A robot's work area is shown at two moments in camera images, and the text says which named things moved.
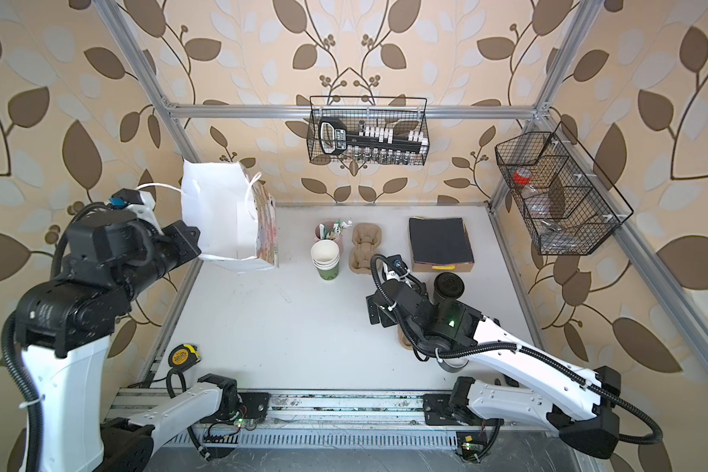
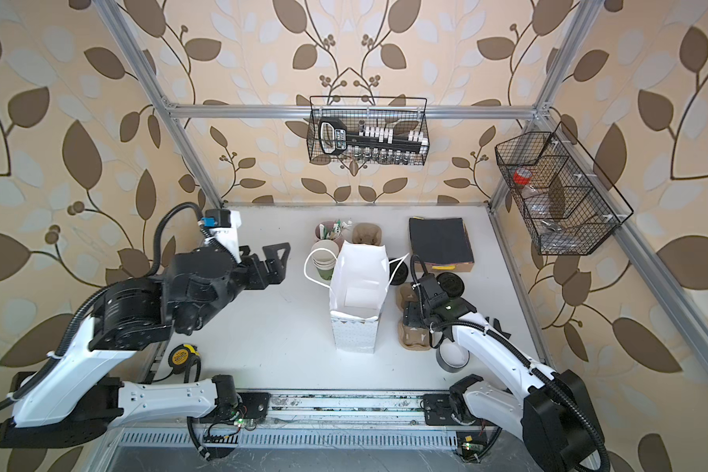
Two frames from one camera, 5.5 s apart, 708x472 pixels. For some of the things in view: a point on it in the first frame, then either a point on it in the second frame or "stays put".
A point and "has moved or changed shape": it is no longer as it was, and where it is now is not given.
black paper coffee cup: x=442 y=300 has moved or changed shape
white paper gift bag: x=234 y=211 → x=357 y=290
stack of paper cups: x=325 y=256 stays put
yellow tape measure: x=183 y=356 stays put
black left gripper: x=187 y=243 → x=274 y=270
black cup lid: x=448 y=285 stays put
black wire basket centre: x=369 y=131 stays put
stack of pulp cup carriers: x=366 y=236 stays put
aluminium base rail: x=336 y=420 stays put
